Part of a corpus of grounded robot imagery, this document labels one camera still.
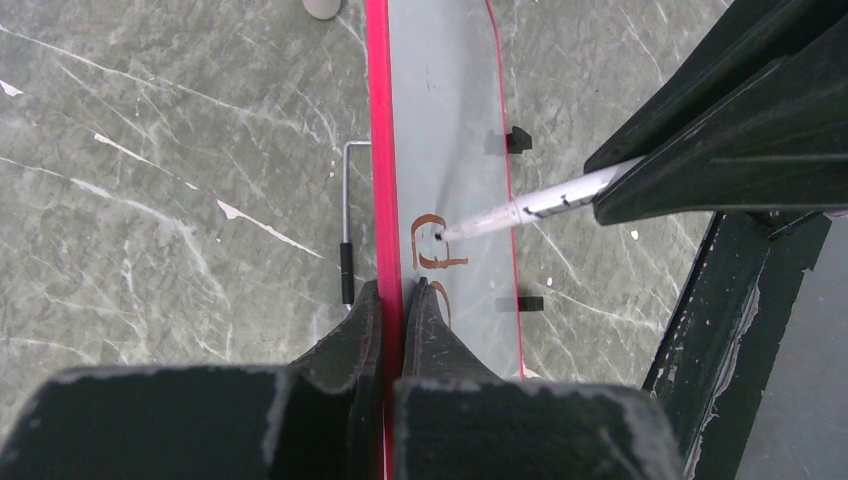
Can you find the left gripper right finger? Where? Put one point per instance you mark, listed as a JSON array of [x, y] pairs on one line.
[[455, 419]]

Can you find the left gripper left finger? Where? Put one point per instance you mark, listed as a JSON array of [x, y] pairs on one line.
[[318, 417]]

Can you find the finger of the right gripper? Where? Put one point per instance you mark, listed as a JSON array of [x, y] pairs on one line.
[[749, 35], [777, 142]]

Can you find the white whiteboard marker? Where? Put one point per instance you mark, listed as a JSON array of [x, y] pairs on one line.
[[536, 206]]

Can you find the red-framed whiteboard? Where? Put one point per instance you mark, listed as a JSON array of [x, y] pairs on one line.
[[439, 155]]

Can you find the white PVC pipe frame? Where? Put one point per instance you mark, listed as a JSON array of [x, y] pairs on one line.
[[322, 9]]

